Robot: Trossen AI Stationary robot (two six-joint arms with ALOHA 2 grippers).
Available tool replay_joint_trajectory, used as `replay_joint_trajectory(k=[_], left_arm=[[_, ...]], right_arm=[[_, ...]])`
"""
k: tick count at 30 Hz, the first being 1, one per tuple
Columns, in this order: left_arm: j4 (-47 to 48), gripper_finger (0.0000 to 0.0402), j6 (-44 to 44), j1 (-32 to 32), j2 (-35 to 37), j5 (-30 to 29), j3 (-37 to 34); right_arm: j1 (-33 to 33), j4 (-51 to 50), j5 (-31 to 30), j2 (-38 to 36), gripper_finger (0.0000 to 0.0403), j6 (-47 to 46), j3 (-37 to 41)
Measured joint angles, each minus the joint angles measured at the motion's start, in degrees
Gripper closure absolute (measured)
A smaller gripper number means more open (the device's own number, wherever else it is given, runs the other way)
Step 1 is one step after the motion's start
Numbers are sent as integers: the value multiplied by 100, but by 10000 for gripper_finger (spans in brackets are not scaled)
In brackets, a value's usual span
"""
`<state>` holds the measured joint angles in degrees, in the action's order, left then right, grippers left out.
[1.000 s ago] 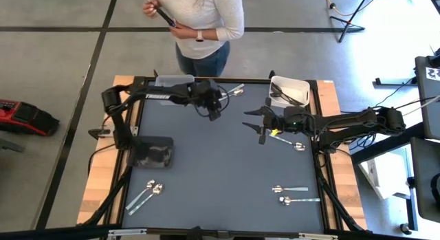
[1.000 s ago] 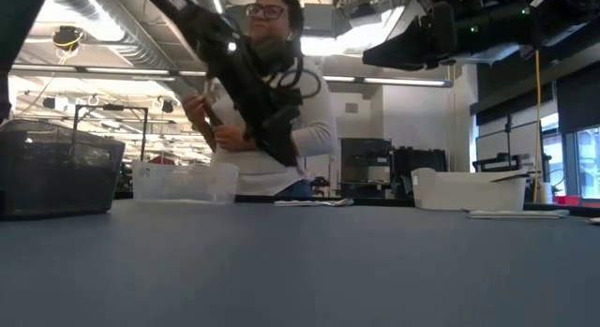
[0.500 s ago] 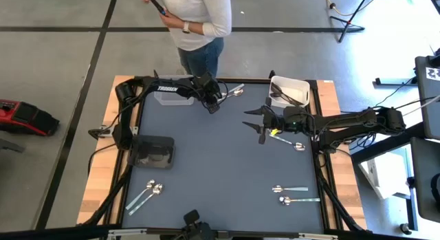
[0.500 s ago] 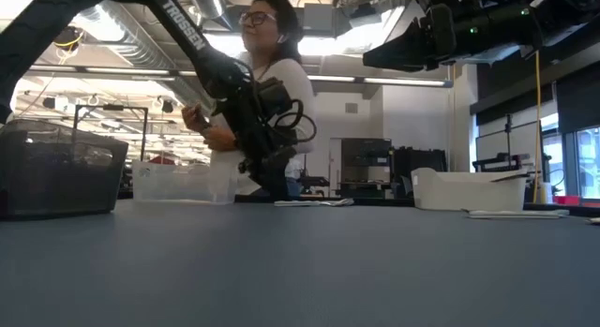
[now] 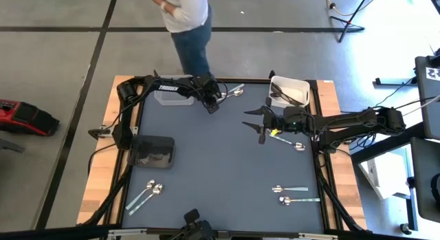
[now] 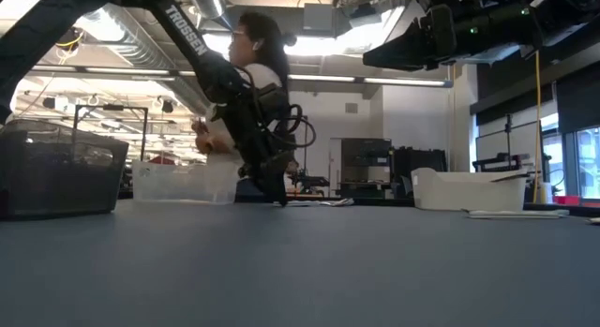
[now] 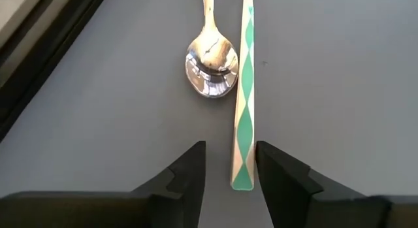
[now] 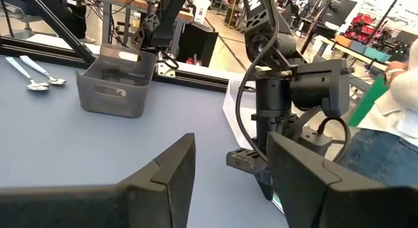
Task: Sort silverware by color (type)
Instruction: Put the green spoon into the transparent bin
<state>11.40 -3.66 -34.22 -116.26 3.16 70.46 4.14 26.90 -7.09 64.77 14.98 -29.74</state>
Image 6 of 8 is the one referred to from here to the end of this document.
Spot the small black background robot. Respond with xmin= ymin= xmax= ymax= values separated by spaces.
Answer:
xmin=290 ymin=171 xmax=331 ymax=193

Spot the black tripod stand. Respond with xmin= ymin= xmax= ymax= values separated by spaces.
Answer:
xmin=502 ymin=113 xmax=516 ymax=171

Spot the red box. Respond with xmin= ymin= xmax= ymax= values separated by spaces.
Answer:
xmin=552 ymin=195 xmax=600 ymax=207

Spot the grey ceiling box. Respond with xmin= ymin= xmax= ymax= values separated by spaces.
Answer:
xmin=303 ymin=2 xmax=336 ymax=33

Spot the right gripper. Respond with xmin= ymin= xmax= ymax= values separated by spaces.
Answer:
xmin=363 ymin=3 xmax=458 ymax=71

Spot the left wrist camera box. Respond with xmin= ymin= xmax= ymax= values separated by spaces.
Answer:
xmin=256 ymin=82 xmax=293 ymax=126

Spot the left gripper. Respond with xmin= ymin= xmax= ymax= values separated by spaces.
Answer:
xmin=224 ymin=111 xmax=295 ymax=207

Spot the white plastic bin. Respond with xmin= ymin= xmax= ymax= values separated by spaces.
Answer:
xmin=411 ymin=167 xmax=530 ymax=213

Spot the black aluminium table frame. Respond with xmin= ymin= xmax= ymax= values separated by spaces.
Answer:
xmin=233 ymin=194 xmax=600 ymax=219

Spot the silver ventilation duct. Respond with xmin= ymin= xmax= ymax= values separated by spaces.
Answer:
xmin=100 ymin=0 xmax=226 ymax=113

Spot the long ceiling light bar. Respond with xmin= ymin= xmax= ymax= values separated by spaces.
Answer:
xmin=27 ymin=64 xmax=455 ymax=88

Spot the black gantry frame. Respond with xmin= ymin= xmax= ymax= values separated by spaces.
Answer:
xmin=72 ymin=104 xmax=149 ymax=162

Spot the clear plastic bin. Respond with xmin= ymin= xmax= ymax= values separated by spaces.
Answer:
xmin=131 ymin=158 xmax=239 ymax=205

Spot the dark grey plastic bin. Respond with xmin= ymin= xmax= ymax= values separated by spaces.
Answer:
xmin=0 ymin=118 xmax=130 ymax=221

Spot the white board panel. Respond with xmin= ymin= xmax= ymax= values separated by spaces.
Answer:
xmin=474 ymin=120 xmax=545 ymax=174

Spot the black yellow cord reel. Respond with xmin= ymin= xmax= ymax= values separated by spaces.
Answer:
xmin=52 ymin=25 xmax=86 ymax=52

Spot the person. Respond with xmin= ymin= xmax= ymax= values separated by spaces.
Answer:
xmin=190 ymin=11 xmax=301 ymax=204

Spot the black shelf cabinet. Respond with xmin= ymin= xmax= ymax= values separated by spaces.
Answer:
xmin=340 ymin=138 xmax=393 ymax=200

